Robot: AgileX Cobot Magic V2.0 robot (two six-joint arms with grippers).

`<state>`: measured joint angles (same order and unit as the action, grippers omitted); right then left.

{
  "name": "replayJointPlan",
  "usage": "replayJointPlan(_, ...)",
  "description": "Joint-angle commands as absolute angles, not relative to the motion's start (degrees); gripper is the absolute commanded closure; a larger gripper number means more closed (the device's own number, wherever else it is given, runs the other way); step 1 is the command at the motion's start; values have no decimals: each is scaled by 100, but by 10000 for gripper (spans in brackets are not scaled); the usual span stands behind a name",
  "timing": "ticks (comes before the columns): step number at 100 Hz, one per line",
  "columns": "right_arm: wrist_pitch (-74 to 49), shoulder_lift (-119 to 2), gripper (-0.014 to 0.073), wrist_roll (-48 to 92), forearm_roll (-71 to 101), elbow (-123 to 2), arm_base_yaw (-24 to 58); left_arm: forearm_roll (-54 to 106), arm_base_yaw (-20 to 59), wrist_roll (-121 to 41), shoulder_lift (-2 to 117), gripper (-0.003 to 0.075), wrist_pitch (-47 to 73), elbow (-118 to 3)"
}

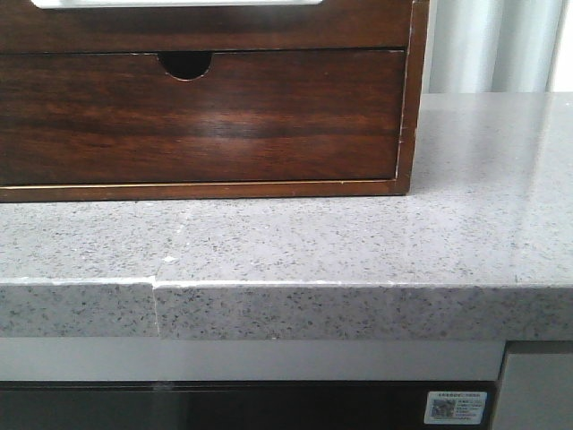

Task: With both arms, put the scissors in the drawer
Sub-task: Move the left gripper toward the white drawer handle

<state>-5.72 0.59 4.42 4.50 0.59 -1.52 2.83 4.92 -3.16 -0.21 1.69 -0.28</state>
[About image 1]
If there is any pale curtain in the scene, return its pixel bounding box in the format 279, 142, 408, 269
423, 0, 572, 93

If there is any white drawer handle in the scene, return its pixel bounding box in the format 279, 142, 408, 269
32, 0, 321, 10

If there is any white QR code sticker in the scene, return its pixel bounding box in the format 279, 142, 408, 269
423, 391, 488, 426

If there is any grey cabinet panel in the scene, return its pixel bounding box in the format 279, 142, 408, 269
492, 341, 572, 429

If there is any black appliance under counter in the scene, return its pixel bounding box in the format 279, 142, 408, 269
1, 381, 497, 429

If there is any wooden drawer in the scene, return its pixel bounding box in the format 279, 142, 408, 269
1, 49, 405, 185
1, 1, 413, 54

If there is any dark wooden drawer cabinet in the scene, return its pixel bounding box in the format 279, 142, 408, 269
1, 1, 429, 202

